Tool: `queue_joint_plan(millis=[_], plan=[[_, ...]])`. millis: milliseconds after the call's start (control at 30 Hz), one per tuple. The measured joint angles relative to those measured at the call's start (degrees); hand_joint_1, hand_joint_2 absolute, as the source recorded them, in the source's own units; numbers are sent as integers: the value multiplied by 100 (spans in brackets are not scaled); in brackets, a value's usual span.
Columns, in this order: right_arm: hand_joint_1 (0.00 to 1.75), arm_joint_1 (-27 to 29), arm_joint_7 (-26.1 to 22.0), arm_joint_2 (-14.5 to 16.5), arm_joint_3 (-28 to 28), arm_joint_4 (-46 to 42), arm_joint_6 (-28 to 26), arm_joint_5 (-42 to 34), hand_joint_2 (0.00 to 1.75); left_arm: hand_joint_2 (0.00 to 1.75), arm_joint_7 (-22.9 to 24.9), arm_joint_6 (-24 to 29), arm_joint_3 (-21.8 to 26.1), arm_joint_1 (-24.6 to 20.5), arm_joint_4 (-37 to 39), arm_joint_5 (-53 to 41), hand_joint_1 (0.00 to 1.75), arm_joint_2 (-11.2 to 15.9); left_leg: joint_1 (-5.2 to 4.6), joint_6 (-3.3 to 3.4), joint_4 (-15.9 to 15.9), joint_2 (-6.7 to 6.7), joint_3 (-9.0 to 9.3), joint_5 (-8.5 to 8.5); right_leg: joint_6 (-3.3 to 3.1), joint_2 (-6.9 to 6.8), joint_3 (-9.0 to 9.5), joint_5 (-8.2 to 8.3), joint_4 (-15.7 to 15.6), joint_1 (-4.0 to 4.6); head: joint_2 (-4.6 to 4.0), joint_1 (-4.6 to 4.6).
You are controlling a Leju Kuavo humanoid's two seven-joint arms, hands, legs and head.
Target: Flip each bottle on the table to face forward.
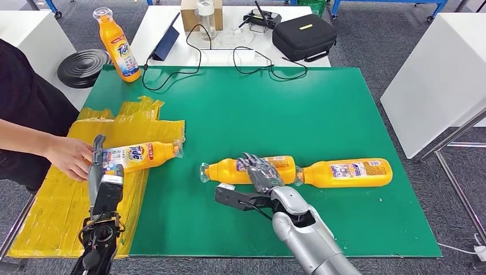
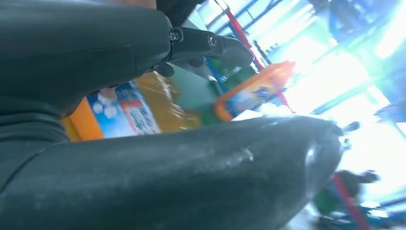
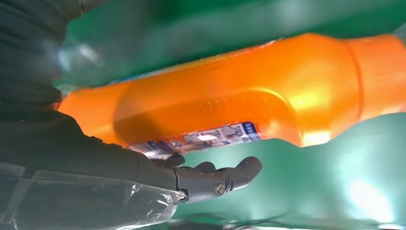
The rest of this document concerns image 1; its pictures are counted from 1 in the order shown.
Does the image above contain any cardboard box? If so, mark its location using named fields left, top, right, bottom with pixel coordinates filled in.
left=180, top=0, right=224, bottom=32

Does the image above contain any black carrying case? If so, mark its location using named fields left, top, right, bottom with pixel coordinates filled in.
left=272, top=13, right=339, bottom=64

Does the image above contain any clear plastic water bottle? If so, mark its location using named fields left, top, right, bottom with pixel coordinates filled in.
left=195, top=0, right=217, bottom=40

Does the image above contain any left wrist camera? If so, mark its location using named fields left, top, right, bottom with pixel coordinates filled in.
left=93, top=174, right=125, bottom=221

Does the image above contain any blue metal cart frame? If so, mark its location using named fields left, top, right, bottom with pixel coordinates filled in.
left=330, top=0, right=449, bottom=22
left=42, top=0, right=61, bottom=19

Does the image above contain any green table mat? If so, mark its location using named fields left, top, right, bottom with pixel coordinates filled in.
left=81, top=65, right=444, bottom=260

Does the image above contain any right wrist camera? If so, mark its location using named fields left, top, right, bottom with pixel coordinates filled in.
left=214, top=183, right=278, bottom=213

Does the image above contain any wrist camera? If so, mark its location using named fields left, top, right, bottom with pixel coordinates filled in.
left=93, top=174, right=125, bottom=221
left=214, top=183, right=278, bottom=213

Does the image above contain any white power adapter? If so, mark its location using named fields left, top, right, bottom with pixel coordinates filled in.
left=200, top=48, right=257, bottom=66

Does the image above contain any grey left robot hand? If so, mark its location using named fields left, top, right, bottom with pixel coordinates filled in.
left=88, top=133, right=126, bottom=209

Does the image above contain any orange detergent bottle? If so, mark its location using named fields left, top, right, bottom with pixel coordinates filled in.
left=92, top=6, right=142, bottom=84
left=294, top=158, right=394, bottom=189
left=199, top=155, right=297, bottom=186
left=101, top=138, right=184, bottom=176

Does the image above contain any black remote controller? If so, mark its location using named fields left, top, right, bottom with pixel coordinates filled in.
left=238, top=1, right=283, bottom=33

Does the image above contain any black adapter cable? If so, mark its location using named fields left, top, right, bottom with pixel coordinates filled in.
left=232, top=46, right=309, bottom=81

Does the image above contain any dark blue tablet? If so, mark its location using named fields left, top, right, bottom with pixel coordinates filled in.
left=148, top=12, right=181, bottom=62

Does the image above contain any black tablet cable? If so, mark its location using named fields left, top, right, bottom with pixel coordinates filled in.
left=141, top=23, right=213, bottom=92

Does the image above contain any white coiled cable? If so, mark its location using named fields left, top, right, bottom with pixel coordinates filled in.
left=217, top=27, right=254, bottom=48

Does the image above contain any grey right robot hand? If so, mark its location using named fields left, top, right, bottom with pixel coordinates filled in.
left=237, top=152, right=285, bottom=194

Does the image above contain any person's hand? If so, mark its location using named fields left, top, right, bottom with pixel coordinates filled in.
left=42, top=135, right=95, bottom=183

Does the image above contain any white table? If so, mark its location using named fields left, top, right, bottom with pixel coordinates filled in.
left=129, top=4, right=332, bottom=68

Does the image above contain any yellow tape sheet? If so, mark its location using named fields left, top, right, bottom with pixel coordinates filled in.
left=7, top=96, right=187, bottom=261

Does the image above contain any grey metal table frame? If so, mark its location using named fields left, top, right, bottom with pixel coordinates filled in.
left=419, top=108, right=486, bottom=247

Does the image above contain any black round ribbed disc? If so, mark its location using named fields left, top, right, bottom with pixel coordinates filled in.
left=57, top=48, right=113, bottom=90

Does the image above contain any person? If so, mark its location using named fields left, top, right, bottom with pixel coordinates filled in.
left=0, top=38, right=80, bottom=193

